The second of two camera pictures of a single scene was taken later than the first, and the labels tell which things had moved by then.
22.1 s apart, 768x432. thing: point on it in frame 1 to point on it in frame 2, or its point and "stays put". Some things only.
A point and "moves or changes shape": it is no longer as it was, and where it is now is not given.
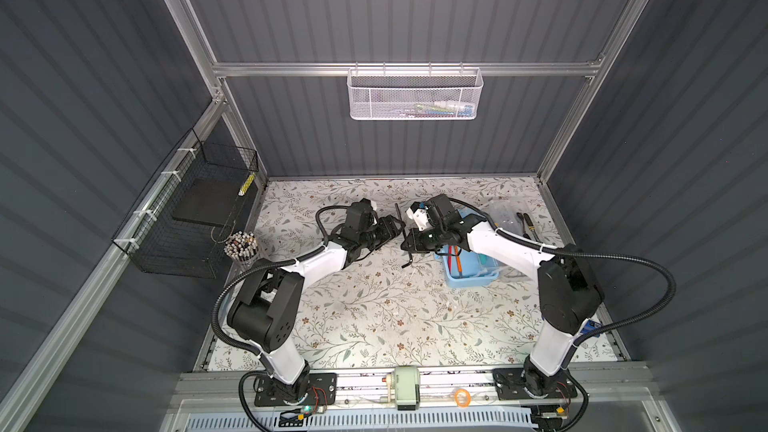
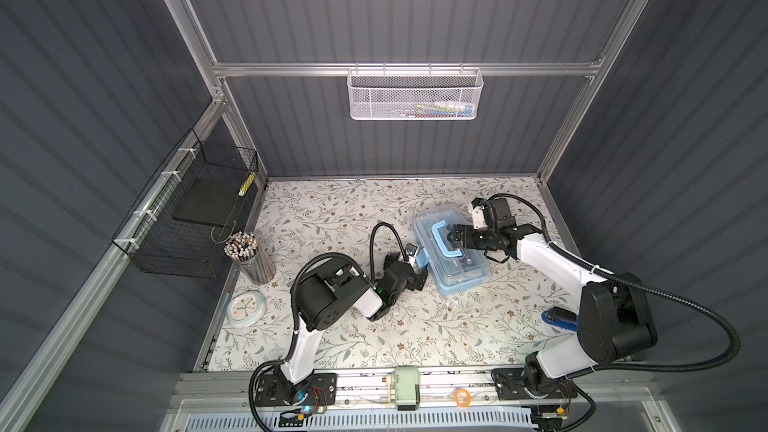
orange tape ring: [468, 398] stays put
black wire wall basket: [182, 224] stays put
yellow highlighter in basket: [247, 184] stays put
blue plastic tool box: [462, 267] moves or changes shape
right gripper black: [416, 245] to [468, 233]
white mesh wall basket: [415, 94] stays put
